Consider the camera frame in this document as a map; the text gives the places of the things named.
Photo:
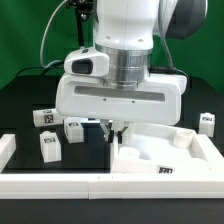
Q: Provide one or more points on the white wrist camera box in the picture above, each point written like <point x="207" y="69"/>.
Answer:
<point x="87" y="62"/>

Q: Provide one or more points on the white U-shaped fence frame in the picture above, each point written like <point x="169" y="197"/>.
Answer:
<point x="118" y="186"/>

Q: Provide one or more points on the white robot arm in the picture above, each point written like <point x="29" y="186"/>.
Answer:
<point x="112" y="81"/>

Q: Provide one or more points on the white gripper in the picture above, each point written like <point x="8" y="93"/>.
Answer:
<point x="156" y="100"/>

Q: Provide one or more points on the white square tabletop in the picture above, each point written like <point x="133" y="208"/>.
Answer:
<point x="157" y="149"/>

